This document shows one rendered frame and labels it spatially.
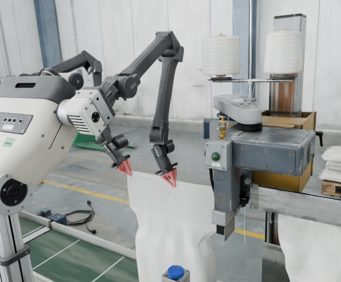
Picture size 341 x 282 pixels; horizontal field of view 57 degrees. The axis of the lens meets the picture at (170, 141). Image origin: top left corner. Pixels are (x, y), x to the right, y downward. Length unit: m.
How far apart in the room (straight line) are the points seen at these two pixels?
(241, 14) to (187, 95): 2.11
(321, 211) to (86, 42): 8.19
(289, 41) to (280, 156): 0.46
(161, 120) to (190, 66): 5.67
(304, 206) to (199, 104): 5.89
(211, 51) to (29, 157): 0.80
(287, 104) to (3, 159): 1.15
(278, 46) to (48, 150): 0.89
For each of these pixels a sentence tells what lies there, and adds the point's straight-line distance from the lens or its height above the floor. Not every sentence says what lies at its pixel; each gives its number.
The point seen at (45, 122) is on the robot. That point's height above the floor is 1.42.
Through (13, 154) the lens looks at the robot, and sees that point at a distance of 1.13.
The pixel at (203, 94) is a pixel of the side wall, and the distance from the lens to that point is 6.92.
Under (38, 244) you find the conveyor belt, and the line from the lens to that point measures 2.54.
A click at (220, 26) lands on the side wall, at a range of 6.74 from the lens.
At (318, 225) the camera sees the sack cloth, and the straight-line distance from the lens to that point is 1.28.
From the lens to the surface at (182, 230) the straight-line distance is 1.49.
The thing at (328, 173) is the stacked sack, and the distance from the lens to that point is 4.10.
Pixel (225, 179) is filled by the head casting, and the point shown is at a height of 1.19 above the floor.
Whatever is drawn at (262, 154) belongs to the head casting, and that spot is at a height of 1.29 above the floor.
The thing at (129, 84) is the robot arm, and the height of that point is 1.52.
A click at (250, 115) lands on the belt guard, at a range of 1.16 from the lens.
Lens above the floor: 1.60
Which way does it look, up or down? 14 degrees down
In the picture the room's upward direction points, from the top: 3 degrees counter-clockwise
